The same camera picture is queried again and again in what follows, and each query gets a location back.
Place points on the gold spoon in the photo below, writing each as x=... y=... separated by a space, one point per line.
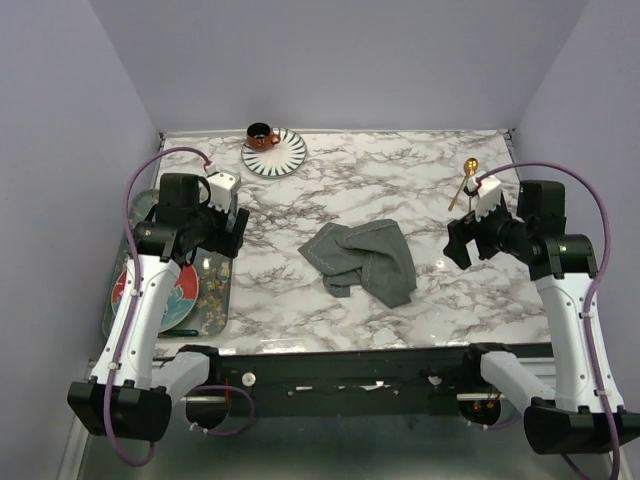
x=470 y=167

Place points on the green floral tray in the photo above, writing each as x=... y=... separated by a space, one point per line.
x=210 y=313

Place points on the grey cloth napkin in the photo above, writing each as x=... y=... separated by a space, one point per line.
x=374 y=256

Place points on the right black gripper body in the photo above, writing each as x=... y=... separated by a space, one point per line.
x=496 y=231

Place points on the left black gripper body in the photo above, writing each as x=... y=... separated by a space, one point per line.
x=211 y=232

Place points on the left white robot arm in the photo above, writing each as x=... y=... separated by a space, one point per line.
x=145 y=295

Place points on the red and blue plate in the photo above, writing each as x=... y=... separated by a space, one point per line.
x=180 y=302

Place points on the red and black cup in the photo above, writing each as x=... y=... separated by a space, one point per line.
x=261 y=137

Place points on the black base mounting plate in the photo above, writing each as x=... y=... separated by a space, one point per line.
x=431 y=381

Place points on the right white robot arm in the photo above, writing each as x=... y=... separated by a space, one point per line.
x=565 y=320

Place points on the white striped saucer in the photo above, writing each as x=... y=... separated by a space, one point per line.
x=279 y=161

